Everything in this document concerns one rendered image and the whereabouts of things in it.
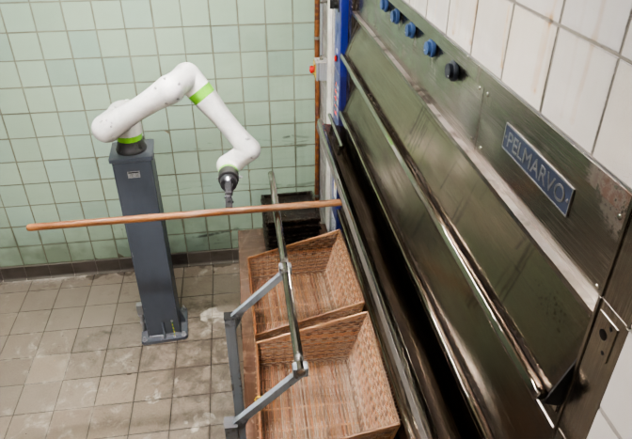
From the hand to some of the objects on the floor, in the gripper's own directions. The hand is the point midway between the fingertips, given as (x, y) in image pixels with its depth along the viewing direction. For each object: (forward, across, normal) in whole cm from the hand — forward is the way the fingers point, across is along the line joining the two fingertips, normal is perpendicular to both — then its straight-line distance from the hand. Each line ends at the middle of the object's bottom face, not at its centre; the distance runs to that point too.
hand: (229, 204), depth 241 cm
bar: (+34, +119, -6) cm, 124 cm away
